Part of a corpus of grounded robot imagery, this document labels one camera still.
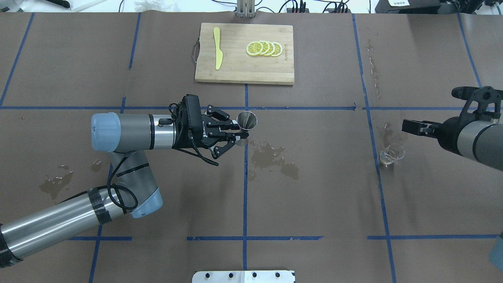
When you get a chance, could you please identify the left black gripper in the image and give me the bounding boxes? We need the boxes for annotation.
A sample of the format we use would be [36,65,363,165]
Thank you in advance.
[173,103,250,159]

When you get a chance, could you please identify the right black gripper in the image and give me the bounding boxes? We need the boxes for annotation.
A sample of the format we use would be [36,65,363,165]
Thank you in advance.
[401,118,472,150]

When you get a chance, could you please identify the steel jigger measuring cup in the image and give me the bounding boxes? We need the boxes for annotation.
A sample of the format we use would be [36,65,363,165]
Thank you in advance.
[236,110,258,146]

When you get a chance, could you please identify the clear glass cup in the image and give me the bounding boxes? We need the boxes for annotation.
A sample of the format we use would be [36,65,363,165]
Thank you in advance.
[379,143,405,167]

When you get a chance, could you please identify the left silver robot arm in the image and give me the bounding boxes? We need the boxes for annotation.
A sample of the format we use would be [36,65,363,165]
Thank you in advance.
[1,109,251,283]

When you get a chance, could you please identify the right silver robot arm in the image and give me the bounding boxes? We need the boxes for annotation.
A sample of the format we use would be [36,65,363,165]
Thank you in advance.
[401,118,503,171]

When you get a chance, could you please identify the wooden cutting board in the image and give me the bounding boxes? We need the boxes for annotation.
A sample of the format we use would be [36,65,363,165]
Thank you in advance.
[195,23,295,85]

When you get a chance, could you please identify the yellow plastic knife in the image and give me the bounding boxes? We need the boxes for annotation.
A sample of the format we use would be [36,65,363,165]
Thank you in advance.
[213,27,223,70]

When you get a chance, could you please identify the lemon slice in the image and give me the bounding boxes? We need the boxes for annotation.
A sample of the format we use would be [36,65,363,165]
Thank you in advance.
[246,41,264,56]
[264,42,275,56]
[255,40,270,56]
[271,42,283,57]

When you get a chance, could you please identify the black box on desk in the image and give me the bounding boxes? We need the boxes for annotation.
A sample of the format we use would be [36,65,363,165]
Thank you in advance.
[375,0,441,14]

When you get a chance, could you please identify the crumpled white tissue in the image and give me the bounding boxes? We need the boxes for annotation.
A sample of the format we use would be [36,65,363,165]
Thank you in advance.
[134,0,178,12]

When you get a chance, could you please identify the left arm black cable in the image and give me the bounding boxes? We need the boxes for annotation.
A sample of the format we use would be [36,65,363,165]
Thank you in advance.
[107,103,219,216]

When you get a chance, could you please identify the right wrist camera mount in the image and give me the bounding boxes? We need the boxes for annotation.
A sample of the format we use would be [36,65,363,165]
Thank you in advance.
[451,86,503,125]

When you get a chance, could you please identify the aluminium frame post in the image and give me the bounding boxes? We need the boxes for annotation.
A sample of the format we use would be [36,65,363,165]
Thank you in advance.
[236,0,256,18]

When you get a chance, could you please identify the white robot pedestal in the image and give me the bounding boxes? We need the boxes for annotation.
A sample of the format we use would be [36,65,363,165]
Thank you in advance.
[192,270,296,283]

